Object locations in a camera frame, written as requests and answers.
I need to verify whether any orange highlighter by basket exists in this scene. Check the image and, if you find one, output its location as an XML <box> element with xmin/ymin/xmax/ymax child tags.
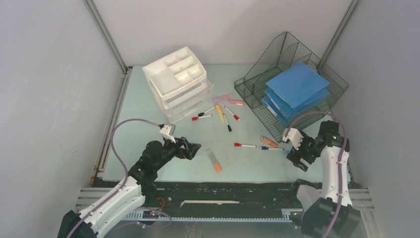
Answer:
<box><xmin>260</xmin><ymin>136</ymin><xmax>278</xmax><ymax>148</ymax></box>

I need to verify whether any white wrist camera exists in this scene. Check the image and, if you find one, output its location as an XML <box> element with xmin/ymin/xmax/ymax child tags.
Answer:
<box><xmin>282</xmin><ymin>128</ymin><xmax>304</xmax><ymax>150</ymax></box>
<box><xmin>159</xmin><ymin>123</ymin><xmax>176</xmax><ymax>143</ymax></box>

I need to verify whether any clear orange highlighter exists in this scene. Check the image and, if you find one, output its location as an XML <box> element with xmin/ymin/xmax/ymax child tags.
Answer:
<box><xmin>206</xmin><ymin>149</ymin><xmax>222</xmax><ymax>173</ymax></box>

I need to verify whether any yellow highlighter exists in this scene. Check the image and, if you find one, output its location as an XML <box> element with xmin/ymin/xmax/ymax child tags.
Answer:
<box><xmin>215</xmin><ymin>104</ymin><xmax>225</xmax><ymax>122</ymax></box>

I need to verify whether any green wire mesh organizer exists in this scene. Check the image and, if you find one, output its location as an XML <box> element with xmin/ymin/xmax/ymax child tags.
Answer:
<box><xmin>234</xmin><ymin>32</ymin><xmax>349</xmax><ymax>142</ymax></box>

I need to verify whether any pink highlighter left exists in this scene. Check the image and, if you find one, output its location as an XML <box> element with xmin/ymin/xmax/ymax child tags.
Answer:
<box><xmin>212</xmin><ymin>94</ymin><xmax>233</xmax><ymax>103</ymax></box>

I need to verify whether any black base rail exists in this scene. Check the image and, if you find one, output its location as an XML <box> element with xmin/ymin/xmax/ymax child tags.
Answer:
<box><xmin>144</xmin><ymin>182</ymin><xmax>302</xmax><ymax>219</ymax></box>

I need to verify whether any black cap marker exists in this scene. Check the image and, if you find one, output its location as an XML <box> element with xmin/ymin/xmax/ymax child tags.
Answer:
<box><xmin>223</xmin><ymin>114</ymin><xmax>232</xmax><ymax>132</ymax></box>
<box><xmin>198</xmin><ymin>106</ymin><xmax>215</xmax><ymax>117</ymax></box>

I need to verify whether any white plastic drawer organizer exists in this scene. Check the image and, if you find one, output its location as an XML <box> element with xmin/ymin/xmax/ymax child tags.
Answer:
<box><xmin>142</xmin><ymin>47</ymin><xmax>214</xmax><ymax>123</ymax></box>

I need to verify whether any pink highlighter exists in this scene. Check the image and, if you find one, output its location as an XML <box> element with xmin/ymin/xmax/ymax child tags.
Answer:
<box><xmin>228</xmin><ymin>99</ymin><xmax>245</xmax><ymax>106</ymax></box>
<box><xmin>212</xmin><ymin>94</ymin><xmax>233</xmax><ymax>103</ymax></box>

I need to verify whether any red cap marker left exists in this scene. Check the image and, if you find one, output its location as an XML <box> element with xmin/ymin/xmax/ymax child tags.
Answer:
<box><xmin>192</xmin><ymin>114</ymin><xmax>212</xmax><ymax>121</ymax></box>

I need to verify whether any red cap marker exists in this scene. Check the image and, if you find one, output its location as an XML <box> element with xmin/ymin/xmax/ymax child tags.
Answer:
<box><xmin>224</xmin><ymin>106</ymin><xmax>240</xmax><ymax>121</ymax></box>
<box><xmin>192</xmin><ymin>114</ymin><xmax>212</xmax><ymax>121</ymax></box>
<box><xmin>234</xmin><ymin>143</ymin><xmax>257</xmax><ymax>148</ymax></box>

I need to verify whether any black cap marker lower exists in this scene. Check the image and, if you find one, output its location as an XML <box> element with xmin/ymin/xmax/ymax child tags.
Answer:
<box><xmin>223</xmin><ymin>114</ymin><xmax>232</xmax><ymax>132</ymax></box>

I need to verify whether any red cap marker bottom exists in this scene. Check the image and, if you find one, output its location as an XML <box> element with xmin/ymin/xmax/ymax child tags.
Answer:
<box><xmin>234</xmin><ymin>143</ymin><xmax>257</xmax><ymax>148</ymax></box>

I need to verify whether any pink highlighter right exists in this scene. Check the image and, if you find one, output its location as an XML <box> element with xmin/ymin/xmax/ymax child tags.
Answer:
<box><xmin>228</xmin><ymin>99</ymin><xmax>245</xmax><ymax>106</ymax></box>

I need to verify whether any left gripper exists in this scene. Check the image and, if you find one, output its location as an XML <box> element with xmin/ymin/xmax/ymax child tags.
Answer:
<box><xmin>154</xmin><ymin>134</ymin><xmax>200</xmax><ymax>171</ymax></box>

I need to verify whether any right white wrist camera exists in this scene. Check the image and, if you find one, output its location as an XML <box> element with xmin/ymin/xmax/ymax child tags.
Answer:
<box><xmin>282</xmin><ymin>128</ymin><xmax>304</xmax><ymax>150</ymax></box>

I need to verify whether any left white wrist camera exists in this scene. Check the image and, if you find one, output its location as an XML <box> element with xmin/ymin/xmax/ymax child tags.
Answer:
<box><xmin>159</xmin><ymin>123</ymin><xmax>176</xmax><ymax>143</ymax></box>

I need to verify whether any black cap marker upper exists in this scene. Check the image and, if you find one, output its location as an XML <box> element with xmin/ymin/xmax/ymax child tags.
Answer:
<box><xmin>198</xmin><ymin>106</ymin><xmax>215</xmax><ymax>117</ymax></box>

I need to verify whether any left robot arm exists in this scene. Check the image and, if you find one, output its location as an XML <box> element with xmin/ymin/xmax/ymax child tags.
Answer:
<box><xmin>57</xmin><ymin>137</ymin><xmax>201</xmax><ymax>238</ymax></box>

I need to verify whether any red cap marker right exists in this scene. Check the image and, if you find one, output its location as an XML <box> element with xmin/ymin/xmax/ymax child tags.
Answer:
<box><xmin>224</xmin><ymin>106</ymin><xmax>240</xmax><ymax>121</ymax></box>

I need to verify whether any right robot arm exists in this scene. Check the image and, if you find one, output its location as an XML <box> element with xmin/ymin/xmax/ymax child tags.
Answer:
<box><xmin>282</xmin><ymin>120</ymin><xmax>361</xmax><ymax>238</ymax></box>

